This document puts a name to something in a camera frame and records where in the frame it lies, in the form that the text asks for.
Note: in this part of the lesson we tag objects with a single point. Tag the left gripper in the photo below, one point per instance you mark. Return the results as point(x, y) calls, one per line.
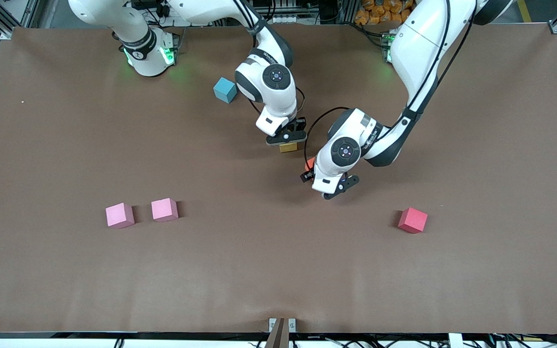
point(307, 174)

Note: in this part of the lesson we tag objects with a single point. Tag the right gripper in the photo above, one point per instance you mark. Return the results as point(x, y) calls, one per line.
point(299, 124)

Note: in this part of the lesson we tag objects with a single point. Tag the yellow foam block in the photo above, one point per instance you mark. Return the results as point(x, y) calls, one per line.
point(288, 148)

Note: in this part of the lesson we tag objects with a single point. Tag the orange foam block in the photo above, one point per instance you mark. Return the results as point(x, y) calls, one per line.
point(310, 163)

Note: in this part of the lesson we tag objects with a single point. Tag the light pink foam block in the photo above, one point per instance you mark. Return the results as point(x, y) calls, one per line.
point(164, 210)
point(119, 215)

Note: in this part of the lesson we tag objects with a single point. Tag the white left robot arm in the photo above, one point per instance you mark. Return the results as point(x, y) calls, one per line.
point(418, 48)

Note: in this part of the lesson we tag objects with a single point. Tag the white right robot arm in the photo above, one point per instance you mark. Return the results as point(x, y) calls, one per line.
point(278, 99)

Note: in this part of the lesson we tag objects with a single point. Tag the red foam block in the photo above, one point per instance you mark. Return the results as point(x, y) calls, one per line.
point(412, 220)

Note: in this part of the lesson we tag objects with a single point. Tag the teal foam block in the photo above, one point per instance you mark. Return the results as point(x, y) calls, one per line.
point(224, 91)

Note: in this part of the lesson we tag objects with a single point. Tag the dark electronics rack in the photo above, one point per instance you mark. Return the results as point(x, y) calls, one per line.
point(307, 9)

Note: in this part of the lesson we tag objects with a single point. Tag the bag of orange fruits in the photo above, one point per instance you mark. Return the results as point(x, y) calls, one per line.
point(380, 9)

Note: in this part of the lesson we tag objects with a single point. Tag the white table foot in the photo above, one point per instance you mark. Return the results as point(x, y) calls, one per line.
point(455, 341)

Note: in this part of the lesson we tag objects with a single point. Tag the silver bracket with brown post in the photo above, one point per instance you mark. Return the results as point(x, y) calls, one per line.
point(278, 336)

